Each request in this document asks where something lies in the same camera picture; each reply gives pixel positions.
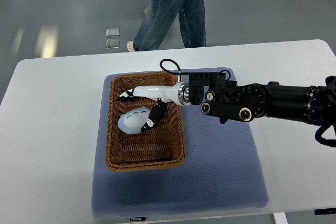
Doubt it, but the white table leg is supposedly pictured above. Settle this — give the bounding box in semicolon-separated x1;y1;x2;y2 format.
273;212;288;224

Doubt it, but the brown wicker basket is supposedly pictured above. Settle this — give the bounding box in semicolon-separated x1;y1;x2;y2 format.
105;72;186;172

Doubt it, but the metal floor plate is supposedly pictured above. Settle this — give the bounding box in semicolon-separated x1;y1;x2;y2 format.
106;38;120;49
106;28;120;38

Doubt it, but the light blue plush toy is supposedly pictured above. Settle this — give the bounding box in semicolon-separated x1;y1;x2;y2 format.
118;106;151;135

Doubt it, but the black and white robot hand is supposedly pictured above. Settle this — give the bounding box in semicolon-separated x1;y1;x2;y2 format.
117;82;190;133

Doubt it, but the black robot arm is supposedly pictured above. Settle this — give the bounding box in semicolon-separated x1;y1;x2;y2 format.
179;70;335;147

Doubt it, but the blue padded mat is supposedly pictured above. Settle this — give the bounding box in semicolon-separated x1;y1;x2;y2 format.
92;72;268;219

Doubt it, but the person in blue jeans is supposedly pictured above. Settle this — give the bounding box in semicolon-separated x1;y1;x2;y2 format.
127;0;206;52

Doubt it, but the upper metal floor plate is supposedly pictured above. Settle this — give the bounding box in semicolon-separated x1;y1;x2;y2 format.
106;28;120;38

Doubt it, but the lower metal floor plate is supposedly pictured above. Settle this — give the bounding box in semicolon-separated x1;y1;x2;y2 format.
106;38;120;49

